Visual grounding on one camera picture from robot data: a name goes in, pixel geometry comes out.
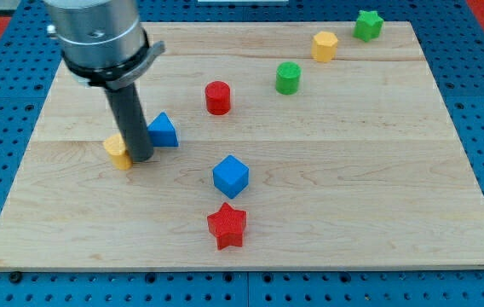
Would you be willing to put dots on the blue cube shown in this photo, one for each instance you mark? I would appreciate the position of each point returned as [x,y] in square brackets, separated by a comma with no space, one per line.
[231,176]

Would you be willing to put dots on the wooden board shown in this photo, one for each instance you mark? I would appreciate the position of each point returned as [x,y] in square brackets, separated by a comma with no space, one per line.
[361,169]

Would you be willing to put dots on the red cylinder block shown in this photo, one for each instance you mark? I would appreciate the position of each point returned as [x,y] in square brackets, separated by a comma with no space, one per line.
[217,97]

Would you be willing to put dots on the red star block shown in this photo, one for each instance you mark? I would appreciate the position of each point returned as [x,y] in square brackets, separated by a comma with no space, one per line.
[227,225]

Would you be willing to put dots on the blue triangle block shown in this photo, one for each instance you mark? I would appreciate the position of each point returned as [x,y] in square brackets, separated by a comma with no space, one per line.
[162,132]

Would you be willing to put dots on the green cylinder block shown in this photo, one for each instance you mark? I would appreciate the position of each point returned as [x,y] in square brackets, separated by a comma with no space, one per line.
[287,78]

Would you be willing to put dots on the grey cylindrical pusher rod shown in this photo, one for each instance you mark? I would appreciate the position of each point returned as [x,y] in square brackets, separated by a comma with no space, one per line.
[129,117]

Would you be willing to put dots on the yellow block near rod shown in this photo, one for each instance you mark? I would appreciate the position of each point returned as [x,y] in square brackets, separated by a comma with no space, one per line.
[117,151]

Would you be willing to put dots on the yellow hexagon block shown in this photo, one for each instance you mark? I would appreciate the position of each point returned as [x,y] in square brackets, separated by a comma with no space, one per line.
[324,46]

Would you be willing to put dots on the green star block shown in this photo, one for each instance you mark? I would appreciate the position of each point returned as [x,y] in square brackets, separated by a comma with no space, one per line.
[368,25]

